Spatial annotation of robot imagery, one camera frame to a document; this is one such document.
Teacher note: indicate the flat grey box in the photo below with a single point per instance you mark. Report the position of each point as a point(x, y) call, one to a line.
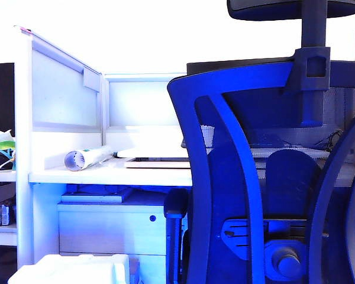
point(96, 196)

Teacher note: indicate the white back partition panel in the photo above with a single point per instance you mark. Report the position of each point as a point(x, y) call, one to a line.
point(142, 100)

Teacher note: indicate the blue mesh office chair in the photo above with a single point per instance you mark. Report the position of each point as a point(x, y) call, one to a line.
point(225, 183)

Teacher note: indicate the white foam box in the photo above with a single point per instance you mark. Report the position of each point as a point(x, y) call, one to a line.
point(71, 270)

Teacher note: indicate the white plastic bag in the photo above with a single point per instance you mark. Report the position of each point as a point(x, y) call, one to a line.
point(2, 140)

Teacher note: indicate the white drawer cabinet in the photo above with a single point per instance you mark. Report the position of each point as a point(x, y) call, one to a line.
point(112, 227)

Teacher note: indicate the white desk partition panel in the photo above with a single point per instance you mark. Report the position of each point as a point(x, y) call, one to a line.
point(62, 97)

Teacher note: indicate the white laptop computer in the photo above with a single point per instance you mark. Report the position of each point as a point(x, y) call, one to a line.
point(156, 158)

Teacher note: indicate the small printed carton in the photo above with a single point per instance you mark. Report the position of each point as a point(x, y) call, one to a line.
point(1, 214)

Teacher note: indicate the rolled white paper tube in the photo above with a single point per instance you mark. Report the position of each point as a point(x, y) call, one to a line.
point(85, 159)

